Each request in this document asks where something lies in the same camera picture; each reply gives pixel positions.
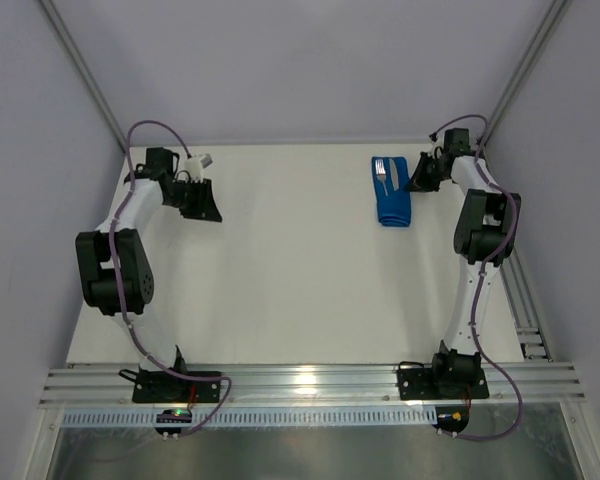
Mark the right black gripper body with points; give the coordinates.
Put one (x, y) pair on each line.
(428, 171)

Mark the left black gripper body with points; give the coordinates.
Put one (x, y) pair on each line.
(196, 193)

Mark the silver table knife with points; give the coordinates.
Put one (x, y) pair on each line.
(394, 175)

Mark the silver fork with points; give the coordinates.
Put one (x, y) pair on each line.
(380, 171)

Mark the blue cloth napkin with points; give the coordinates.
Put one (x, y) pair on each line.
(395, 209)

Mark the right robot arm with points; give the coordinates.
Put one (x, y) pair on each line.
(483, 238)

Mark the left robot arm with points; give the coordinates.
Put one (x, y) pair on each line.
(115, 273)

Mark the left controller board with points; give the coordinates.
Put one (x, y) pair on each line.
(172, 422)

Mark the controller board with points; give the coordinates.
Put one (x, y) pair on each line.
(172, 422)
(452, 420)

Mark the right controller board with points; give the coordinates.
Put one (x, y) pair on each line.
(452, 420)

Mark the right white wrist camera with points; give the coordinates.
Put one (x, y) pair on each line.
(436, 145)

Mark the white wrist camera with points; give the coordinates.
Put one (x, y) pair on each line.
(436, 145)
(195, 166)

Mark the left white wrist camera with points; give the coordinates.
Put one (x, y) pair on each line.
(195, 166)

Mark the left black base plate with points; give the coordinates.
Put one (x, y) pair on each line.
(153, 387)

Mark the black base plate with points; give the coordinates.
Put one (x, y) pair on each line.
(417, 382)
(153, 387)

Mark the right side aluminium rail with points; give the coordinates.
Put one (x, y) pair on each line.
(498, 315)

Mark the aluminium rail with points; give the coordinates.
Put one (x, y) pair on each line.
(498, 315)
(302, 385)

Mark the right aluminium frame post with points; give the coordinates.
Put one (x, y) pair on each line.
(540, 39)

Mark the aluminium frame post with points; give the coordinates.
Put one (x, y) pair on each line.
(540, 39)
(78, 62)

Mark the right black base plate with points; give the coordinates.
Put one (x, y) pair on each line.
(417, 382)

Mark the left aluminium frame post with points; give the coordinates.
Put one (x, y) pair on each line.
(78, 62)

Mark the aluminium front rail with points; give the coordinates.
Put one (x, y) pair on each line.
(302, 385)

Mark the slotted grey cable duct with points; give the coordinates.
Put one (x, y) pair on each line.
(266, 417)

